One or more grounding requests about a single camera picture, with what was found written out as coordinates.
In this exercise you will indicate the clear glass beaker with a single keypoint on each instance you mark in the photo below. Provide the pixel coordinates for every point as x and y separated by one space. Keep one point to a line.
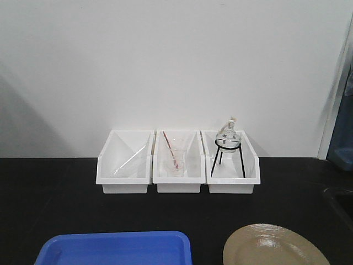
180 156

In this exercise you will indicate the black wire tripod stand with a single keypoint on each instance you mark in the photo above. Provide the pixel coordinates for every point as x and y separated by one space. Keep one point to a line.
230 155

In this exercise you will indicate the white storage bin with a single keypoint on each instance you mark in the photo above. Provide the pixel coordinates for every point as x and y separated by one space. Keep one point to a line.
224 179
194 176
118 148

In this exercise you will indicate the glass alcohol lamp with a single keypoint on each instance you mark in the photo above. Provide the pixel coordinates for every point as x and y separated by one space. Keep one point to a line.
227 138

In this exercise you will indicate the blue container at right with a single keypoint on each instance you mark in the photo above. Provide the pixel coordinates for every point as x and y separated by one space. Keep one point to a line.
340 148

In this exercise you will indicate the middle white storage bin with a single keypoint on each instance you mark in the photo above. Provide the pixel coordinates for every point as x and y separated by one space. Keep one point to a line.
194 176

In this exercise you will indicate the black sink basin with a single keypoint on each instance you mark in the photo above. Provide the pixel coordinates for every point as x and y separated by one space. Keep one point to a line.
340 199

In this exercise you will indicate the right white storage bin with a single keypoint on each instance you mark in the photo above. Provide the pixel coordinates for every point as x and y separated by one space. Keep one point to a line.
224 179

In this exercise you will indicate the beige plate with black rim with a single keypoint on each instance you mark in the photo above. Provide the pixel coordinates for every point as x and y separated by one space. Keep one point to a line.
270 244

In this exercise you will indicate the blue plastic tray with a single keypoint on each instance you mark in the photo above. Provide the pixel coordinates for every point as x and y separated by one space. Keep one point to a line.
153 247

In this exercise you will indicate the red glass stirring rod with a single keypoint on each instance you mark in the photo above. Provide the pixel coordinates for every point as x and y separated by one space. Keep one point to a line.
169 149

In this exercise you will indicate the left white storage bin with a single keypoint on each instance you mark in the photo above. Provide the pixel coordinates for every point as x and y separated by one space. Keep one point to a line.
118 148

